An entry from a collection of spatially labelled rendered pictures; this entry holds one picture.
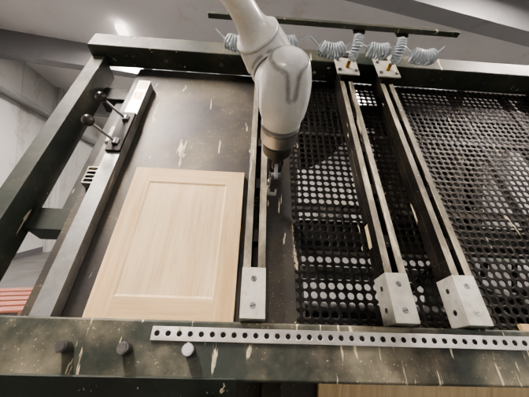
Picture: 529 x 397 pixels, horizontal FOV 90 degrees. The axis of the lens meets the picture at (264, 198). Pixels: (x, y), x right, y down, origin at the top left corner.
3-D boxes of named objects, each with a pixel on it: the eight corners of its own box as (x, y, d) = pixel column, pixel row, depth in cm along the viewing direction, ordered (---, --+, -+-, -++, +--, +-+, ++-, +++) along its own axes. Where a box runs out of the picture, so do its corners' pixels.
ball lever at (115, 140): (112, 149, 94) (75, 121, 84) (116, 141, 96) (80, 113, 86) (120, 146, 93) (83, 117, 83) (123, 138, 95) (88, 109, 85)
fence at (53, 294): (38, 319, 66) (27, 316, 63) (142, 88, 119) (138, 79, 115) (59, 319, 67) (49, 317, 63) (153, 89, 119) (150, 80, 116)
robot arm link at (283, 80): (309, 135, 59) (294, 98, 66) (327, 67, 46) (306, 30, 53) (261, 139, 57) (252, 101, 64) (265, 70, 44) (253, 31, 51)
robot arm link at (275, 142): (299, 109, 64) (295, 128, 69) (261, 107, 63) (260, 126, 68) (301, 136, 59) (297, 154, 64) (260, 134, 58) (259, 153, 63)
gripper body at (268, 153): (294, 153, 64) (289, 176, 71) (292, 128, 68) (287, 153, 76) (262, 151, 63) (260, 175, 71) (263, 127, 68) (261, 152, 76)
